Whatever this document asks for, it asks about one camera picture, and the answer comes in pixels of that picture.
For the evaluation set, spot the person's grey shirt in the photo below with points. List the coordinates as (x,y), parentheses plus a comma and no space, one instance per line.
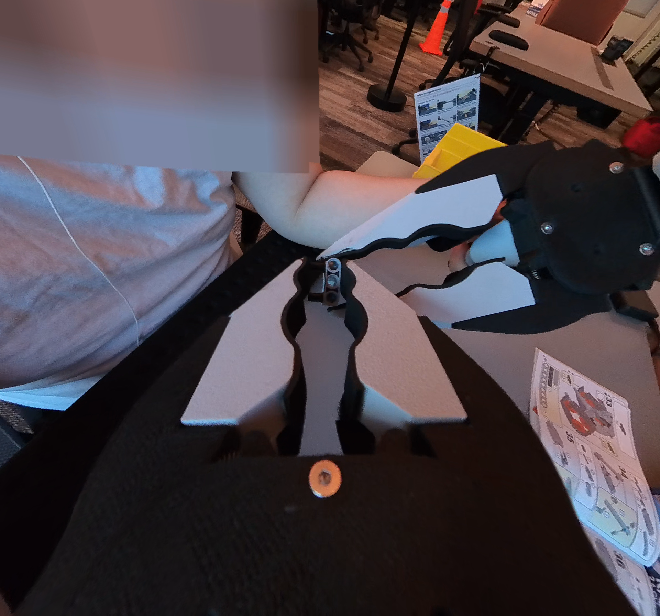
(103,275)

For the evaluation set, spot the brown cardboard box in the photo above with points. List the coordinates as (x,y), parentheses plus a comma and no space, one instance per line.
(588,7)

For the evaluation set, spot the long black wrist rest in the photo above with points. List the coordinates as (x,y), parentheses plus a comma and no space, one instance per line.
(508,40)

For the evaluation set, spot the short black wrist rest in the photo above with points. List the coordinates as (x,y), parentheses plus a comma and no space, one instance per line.
(509,20)

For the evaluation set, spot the black desk device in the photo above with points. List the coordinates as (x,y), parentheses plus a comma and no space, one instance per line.
(616,48)

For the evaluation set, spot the laminated instruction sheet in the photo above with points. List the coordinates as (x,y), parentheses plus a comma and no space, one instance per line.
(447,115)

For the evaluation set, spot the person's left forearm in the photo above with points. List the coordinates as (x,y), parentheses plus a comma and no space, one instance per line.
(335,203)

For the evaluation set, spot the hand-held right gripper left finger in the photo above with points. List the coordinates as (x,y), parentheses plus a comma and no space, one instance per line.
(247,363)

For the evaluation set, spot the black office chair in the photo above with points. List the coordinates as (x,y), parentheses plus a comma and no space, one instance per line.
(353,12)

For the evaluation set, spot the orange traffic cone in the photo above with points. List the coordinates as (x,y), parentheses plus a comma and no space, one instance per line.
(438,28)

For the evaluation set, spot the yellow plastic bin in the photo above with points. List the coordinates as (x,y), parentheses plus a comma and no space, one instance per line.
(459,149)

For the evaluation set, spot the grey technic beam piece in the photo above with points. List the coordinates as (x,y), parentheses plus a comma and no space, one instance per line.
(332,279)

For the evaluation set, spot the grey background desk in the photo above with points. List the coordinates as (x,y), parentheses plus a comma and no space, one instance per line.
(562,66)

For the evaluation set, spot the black tripod stand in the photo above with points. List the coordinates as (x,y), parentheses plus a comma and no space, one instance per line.
(464,17)

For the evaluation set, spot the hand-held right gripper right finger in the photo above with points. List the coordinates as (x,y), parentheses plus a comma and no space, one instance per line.
(407,368)

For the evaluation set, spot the red round object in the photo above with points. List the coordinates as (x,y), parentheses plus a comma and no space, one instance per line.
(644,136)

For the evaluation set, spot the building instruction booklet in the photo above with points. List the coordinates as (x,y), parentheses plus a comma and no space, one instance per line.
(593,461)

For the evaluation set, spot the black pole stand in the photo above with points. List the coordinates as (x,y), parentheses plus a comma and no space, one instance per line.
(387,97)

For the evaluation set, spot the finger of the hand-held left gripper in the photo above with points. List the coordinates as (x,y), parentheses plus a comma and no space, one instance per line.
(479,293)
(448,208)

